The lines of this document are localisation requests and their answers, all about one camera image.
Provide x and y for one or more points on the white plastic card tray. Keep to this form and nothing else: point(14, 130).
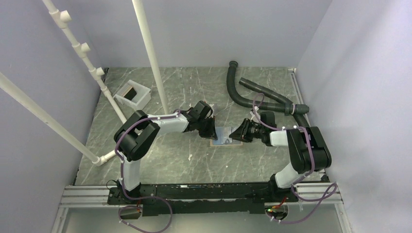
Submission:
point(139, 101)

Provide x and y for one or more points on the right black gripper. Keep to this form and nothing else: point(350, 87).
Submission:
point(241, 133)

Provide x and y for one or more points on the silver VIP credit card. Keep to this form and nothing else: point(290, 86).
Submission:
point(223, 134)

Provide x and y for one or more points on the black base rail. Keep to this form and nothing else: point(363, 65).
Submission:
point(200, 198)

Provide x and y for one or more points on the cards stack in tray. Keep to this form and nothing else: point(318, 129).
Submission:
point(130, 94)

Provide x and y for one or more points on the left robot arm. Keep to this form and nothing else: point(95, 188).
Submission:
point(136, 136)

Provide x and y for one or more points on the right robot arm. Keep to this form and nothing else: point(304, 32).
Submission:
point(307, 149)

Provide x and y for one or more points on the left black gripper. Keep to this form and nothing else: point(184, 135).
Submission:
point(211, 133)

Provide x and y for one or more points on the white PVC pipe frame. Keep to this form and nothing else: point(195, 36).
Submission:
point(61, 19)

